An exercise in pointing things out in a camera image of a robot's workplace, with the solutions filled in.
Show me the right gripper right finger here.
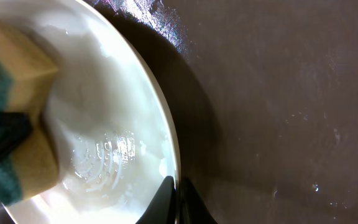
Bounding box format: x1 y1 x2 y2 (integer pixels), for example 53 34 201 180
180 177 218 224

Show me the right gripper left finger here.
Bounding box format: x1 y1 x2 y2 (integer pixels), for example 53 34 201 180
136 176 177 224

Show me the green yellow sponge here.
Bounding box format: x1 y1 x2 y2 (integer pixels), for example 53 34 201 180
0 21 59 206

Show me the white plate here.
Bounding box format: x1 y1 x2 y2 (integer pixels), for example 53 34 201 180
0 0 180 223

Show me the large dark serving tray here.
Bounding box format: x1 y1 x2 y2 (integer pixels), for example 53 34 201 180
91 0 358 223

